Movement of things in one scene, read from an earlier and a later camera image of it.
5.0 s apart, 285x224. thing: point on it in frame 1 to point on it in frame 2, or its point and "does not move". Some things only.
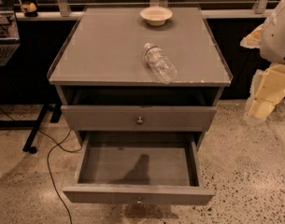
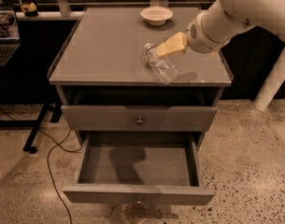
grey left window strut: (64, 7) does not move
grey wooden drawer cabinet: (104, 86) does not move
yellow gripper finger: (253, 39) to (173, 45)
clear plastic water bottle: (160, 63) does not move
